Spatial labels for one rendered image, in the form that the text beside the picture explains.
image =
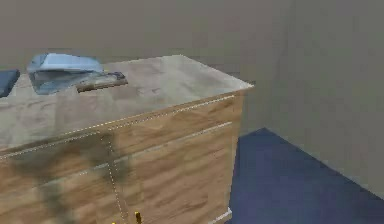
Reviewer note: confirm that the wooden chest of drawers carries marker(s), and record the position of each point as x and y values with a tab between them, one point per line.
160	140

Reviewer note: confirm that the pale blue folded cloth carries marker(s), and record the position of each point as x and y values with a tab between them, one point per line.
60	71

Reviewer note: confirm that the dark blue flat object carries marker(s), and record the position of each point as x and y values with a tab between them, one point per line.
6	81

